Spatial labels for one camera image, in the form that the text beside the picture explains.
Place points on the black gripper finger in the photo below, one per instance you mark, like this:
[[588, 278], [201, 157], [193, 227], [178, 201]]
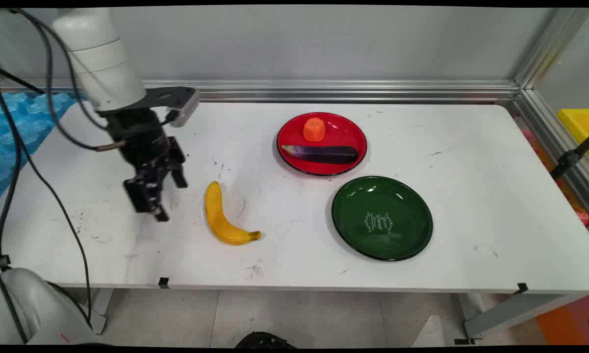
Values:
[[179, 169], [144, 198]]

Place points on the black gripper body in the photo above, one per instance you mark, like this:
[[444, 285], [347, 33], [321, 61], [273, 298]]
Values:
[[140, 137]]

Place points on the purple eggplant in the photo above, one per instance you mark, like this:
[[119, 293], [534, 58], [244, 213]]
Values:
[[323, 154]]

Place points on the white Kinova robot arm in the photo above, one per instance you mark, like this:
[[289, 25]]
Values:
[[103, 73]]

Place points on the yellow banana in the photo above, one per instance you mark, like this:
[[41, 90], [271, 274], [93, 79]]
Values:
[[218, 215]]

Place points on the small black table clip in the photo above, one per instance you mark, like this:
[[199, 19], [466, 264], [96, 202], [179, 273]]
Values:
[[522, 288], [163, 282]]

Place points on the blue bubble wrap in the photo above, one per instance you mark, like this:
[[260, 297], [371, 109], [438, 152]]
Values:
[[24, 122]]

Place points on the narrow grey table leg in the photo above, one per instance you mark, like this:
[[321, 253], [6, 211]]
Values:
[[100, 309]]

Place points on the orange carrot piece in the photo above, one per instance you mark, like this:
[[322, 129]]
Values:
[[314, 130]]

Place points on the red plate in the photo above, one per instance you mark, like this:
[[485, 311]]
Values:
[[343, 130]]

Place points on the black round object on floor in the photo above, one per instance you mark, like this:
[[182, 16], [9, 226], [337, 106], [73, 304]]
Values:
[[265, 340]]

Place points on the green plate with white print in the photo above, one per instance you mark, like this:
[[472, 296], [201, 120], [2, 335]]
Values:
[[368, 196]]

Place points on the wide grey table leg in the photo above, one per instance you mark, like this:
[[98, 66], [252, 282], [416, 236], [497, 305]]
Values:
[[515, 311]]

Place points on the pink and red packaging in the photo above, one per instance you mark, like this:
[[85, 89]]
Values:
[[571, 198]]

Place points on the yellow box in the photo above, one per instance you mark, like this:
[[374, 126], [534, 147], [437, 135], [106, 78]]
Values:
[[579, 125]]

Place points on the orange box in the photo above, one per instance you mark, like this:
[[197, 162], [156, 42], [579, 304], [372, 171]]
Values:
[[569, 321]]

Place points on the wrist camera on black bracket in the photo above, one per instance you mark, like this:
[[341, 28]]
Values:
[[174, 98]]

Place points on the long horizontal aluminium frame rail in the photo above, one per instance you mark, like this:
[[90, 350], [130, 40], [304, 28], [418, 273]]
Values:
[[323, 90]]

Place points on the slanted aluminium frame rail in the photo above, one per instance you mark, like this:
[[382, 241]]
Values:
[[554, 142]]

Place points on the upright aluminium frame post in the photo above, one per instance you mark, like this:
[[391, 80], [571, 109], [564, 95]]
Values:
[[551, 46]]

